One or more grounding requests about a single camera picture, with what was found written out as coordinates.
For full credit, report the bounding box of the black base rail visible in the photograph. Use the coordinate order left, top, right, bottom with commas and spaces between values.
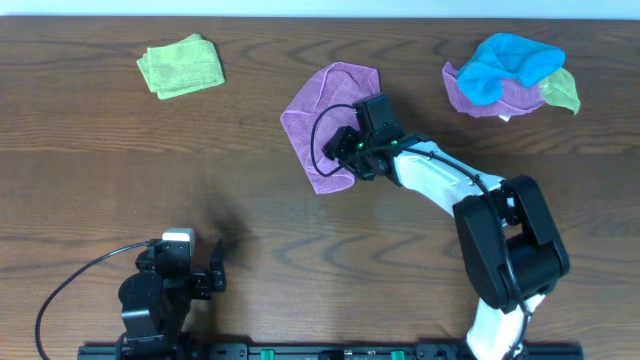
77, 342, 585, 360

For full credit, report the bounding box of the purple cloth in pile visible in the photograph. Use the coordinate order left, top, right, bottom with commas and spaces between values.
442, 62, 546, 122

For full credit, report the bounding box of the black camera cable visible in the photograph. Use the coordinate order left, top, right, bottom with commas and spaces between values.
34, 240, 156, 360
310, 103, 532, 360

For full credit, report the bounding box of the blue microfiber cloth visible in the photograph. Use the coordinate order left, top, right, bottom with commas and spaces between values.
457, 33, 566, 106

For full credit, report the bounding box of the black right camera cable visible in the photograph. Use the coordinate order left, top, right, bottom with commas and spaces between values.
310, 103, 532, 360

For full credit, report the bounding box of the black left camera cable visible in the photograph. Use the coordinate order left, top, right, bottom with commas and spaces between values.
34, 240, 156, 360

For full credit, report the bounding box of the purple microfiber cloth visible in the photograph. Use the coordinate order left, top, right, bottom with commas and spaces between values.
280, 62, 381, 195

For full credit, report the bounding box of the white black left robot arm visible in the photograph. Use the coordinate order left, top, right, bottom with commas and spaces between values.
115, 239, 227, 359

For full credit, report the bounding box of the folded green cloth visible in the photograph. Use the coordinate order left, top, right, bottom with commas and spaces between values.
136, 34, 226, 100

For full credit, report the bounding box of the crumpled green cloth in pile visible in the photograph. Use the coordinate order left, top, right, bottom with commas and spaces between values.
538, 68, 581, 115

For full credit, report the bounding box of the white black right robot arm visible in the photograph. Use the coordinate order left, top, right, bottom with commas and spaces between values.
309, 126, 569, 359

